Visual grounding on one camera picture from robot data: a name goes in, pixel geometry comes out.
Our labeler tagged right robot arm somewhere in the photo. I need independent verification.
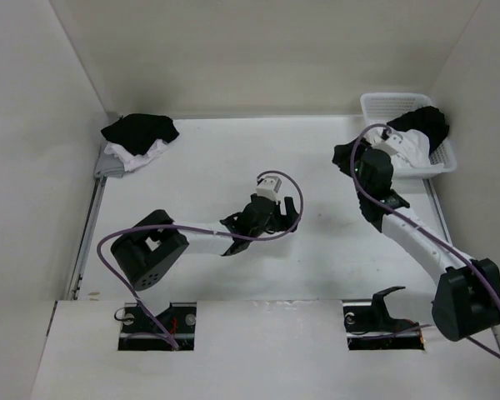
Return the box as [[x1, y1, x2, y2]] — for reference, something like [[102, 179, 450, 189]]
[[332, 140, 500, 342]]

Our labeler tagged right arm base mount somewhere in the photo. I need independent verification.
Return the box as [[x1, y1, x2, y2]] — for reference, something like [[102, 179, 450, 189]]
[[342, 286, 424, 351]]

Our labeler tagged purple cable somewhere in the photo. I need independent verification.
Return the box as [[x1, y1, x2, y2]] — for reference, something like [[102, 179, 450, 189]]
[[349, 123, 500, 362], [97, 169, 304, 350]]

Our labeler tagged folded white tank top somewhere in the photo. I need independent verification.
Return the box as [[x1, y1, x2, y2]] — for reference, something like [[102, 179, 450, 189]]
[[103, 139, 168, 173]]

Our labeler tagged white plastic basket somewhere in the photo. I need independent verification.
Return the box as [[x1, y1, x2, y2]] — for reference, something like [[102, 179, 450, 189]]
[[360, 92, 457, 179]]

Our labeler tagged folded black tank top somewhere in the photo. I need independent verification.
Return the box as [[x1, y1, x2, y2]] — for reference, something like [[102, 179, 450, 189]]
[[101, 113, 179, 156]]

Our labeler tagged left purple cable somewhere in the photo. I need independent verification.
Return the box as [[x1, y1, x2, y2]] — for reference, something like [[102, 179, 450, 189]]
[[97, 169, 304, 350]]

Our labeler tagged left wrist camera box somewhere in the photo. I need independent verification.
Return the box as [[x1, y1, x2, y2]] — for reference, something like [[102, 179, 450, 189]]
[[256, 175, 282, 203]]

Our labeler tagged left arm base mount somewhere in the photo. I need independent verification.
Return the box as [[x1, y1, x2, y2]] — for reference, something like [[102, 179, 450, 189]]
[[113, 302, 197, 352]]

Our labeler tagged black tank top in basket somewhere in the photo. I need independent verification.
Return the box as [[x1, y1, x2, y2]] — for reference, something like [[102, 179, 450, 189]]
[[387, 106, 450, 154]]

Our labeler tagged white tank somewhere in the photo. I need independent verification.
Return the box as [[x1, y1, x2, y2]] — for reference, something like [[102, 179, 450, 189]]
[[364, 124, 445, 173], [103, 139, 168, 173]]

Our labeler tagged folded grey tank top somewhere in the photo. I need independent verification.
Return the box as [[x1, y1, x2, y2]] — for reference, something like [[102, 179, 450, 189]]
[[93, 151, 125, 179]]

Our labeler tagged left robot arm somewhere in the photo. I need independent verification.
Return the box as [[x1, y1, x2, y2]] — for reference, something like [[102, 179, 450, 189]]
[[110, 193, 303, 295]]

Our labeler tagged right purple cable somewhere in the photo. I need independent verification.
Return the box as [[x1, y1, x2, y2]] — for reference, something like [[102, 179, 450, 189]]
[[349, 123, 500, 362]]

